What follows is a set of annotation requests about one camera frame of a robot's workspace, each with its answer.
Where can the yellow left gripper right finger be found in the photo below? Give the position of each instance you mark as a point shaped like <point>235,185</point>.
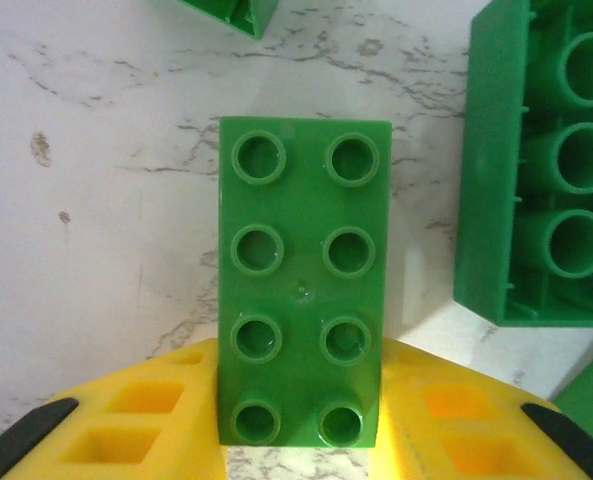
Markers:
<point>476,440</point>

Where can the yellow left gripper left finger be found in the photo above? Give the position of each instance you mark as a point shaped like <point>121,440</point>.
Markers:
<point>91,440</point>

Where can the long green lego brick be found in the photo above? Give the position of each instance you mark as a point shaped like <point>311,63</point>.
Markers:
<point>301,210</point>
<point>486,175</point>

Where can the small green lego brick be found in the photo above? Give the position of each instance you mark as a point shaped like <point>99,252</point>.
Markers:
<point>256,15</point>

